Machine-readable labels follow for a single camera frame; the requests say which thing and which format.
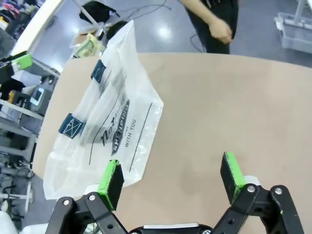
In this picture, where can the black backpack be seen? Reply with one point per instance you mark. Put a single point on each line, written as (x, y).
(93, 11)

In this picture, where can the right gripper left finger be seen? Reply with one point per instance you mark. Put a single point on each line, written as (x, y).
(112, 185)

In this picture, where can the grey plastic crate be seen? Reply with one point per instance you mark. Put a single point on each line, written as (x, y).
(292, 36)

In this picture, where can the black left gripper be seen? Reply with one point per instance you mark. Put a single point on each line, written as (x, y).
(5, 70)

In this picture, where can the person's right forearm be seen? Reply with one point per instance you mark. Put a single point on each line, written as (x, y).
(195, 11)

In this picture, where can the grey device with white screen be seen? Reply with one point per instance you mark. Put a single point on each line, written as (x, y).
(40, 97)

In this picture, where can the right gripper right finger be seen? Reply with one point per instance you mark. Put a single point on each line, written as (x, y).
(230, 178)

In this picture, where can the person's right hand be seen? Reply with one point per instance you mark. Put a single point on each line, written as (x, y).
(219, 30)

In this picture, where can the grey metal shelf rack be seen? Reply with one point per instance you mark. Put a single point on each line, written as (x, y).
(17, 136)

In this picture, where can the person in black striped shirt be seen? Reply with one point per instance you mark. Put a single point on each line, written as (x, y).
(215, 47)

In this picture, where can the white curved desk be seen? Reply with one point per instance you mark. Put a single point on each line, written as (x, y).
(36, 22)

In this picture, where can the clear printed plastic shopping bag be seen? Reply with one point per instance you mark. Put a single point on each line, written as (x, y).
(126, 80)

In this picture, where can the yellow green snack package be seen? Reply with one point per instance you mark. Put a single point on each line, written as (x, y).
(89, 47)

